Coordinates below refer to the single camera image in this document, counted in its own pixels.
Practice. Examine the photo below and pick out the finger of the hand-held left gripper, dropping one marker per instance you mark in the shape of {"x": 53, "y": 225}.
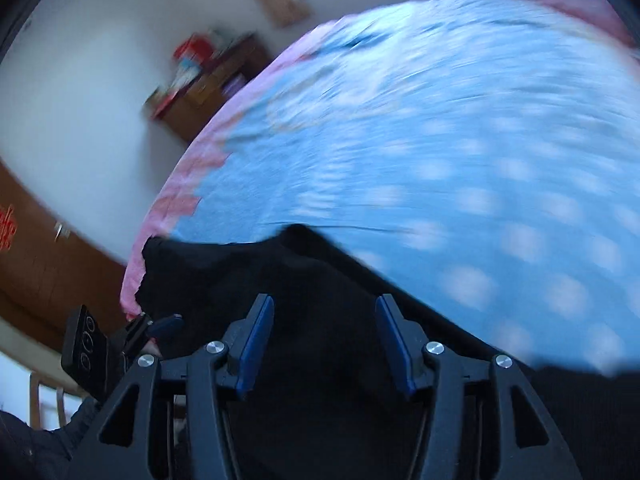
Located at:
{"x": 167, "y": 326}

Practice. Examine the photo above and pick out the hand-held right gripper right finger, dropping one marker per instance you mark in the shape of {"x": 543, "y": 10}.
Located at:
{"x": 395, "y": 345}

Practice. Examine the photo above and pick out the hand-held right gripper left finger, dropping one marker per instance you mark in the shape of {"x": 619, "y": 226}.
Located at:
{"x": 255, "y": 340}

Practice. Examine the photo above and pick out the black pants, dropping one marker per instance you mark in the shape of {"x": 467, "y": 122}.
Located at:
{"x": 325, "y": 285}

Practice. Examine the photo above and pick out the person's left forearm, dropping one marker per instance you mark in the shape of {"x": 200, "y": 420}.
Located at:
{"x": 35, "y": 445}

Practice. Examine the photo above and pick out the wooden chair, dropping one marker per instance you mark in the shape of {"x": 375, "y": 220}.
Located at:
{"x": 34, "y": 400}

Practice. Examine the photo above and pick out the brown wooden wardrobe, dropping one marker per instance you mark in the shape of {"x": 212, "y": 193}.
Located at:
{"x": 40, "y": 275}

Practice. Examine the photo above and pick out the blue printed bed sheet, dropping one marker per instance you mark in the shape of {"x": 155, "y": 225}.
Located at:
{"x": 450, "y": 135}

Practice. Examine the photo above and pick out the wooden nightstand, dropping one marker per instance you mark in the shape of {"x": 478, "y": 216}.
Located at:
{"x": 210, "y": 92}

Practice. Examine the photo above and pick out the red bag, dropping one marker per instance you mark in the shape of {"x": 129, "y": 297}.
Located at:
{"x": 192, "y": 47}

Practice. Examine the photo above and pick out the pink floral quilt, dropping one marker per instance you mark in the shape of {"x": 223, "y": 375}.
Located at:
{"x": 585, "y": 2}

